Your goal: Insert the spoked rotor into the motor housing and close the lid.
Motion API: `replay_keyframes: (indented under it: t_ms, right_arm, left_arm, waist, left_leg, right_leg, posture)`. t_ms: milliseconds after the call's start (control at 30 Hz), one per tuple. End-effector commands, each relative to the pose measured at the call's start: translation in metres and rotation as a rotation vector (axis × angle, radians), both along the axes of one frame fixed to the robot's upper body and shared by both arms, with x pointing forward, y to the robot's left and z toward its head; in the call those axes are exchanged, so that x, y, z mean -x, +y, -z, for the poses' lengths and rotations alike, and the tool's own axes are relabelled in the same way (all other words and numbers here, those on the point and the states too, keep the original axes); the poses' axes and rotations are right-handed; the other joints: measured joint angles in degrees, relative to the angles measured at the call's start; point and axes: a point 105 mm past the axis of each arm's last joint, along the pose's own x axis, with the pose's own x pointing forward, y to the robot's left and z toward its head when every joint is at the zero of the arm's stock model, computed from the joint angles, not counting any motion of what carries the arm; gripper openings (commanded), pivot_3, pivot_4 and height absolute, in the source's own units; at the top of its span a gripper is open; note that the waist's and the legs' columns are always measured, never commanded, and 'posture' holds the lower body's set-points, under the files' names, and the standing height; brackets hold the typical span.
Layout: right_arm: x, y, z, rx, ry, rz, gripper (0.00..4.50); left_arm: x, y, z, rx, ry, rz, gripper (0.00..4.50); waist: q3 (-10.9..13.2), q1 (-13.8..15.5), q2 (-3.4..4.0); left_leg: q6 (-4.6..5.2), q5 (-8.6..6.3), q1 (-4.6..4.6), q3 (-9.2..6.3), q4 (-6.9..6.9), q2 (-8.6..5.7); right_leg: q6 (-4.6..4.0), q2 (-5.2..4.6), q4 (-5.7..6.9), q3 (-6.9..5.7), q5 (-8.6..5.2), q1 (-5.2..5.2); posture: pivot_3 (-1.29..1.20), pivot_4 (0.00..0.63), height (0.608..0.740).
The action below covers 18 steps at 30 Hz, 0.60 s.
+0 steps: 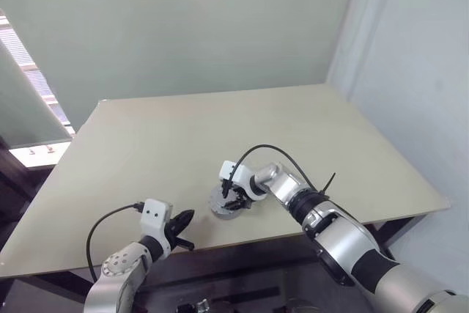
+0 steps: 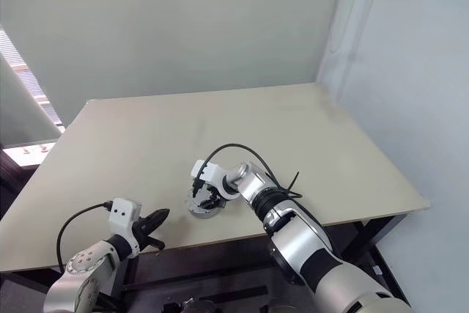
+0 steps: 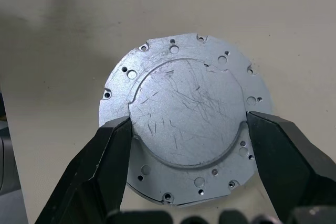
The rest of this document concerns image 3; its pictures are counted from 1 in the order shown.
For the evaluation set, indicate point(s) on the grey round rotor disc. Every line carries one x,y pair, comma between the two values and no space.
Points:
189,103

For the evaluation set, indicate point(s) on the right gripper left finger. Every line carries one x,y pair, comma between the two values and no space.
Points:
97,169

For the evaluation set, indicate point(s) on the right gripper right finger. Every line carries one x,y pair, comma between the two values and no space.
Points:
286,161

